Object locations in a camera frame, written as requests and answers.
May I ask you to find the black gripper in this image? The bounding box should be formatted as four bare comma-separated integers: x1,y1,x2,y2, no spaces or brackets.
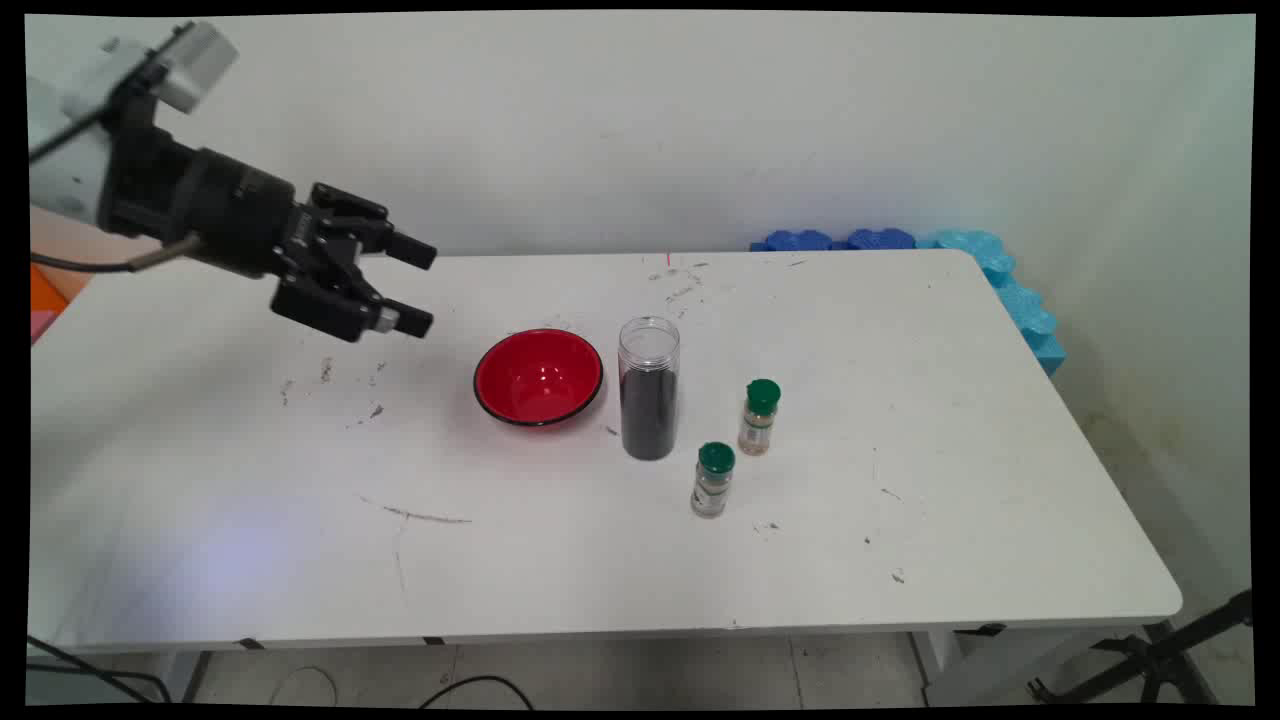
98,100,439,345

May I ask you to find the clear jar of black grains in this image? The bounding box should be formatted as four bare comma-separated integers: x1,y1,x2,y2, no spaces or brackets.
617,316,682,462

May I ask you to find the red bowl with black rim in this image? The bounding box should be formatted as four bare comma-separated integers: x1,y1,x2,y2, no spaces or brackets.
473,328,605,429

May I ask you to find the orange foam block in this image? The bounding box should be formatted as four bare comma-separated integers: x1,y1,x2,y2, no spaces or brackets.
30,262,71,314

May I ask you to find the green-capped spice bottle grey powder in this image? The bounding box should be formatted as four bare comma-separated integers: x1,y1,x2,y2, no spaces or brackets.
690,441,737,519

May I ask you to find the green-capped spice bottle orange powder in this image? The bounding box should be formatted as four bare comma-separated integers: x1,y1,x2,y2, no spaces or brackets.
738,378,782,457

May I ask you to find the light blue foam mat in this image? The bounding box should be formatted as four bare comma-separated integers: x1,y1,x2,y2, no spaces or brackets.
915,229,1067,378

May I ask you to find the black tripod stand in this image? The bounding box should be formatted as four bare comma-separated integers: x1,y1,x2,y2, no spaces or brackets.
1028,590,1254,706

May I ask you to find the black cable with brass connector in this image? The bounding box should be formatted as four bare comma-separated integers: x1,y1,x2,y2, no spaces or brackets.
28,234,203,274

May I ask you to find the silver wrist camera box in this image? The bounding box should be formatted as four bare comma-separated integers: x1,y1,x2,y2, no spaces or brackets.
150,22,241,114

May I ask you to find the black camera cable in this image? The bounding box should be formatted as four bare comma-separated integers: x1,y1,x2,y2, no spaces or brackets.
28,60,171,164

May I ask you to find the black floor cable loop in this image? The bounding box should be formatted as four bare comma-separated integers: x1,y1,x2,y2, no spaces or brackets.
418,675,536,711

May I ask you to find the black floor cable bundle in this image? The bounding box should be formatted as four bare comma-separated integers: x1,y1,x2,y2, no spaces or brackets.
28,635,173,704

